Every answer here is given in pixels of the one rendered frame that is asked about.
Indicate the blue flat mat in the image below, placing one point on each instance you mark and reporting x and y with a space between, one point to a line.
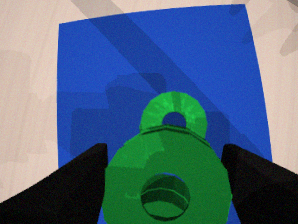
109 68

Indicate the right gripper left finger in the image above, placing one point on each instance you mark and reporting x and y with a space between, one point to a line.
73 194

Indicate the green cup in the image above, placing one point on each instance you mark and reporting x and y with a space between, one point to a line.
165 195
175 102
166 149

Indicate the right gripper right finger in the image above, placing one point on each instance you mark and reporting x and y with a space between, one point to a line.
262 191

